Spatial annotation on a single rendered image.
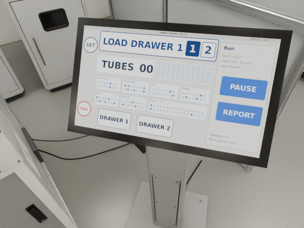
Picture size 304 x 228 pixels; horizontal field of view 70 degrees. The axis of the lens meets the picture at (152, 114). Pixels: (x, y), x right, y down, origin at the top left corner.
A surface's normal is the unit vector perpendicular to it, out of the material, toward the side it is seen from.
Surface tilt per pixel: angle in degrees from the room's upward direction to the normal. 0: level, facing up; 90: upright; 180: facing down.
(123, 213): 0
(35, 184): 90
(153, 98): 50
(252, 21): 90
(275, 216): 0
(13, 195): 90
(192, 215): 5
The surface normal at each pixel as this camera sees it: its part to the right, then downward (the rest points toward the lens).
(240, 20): -0.83, 0.41
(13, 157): 0.63, 0.52
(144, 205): -0.12, -0.72
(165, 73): -0.22, 0.07
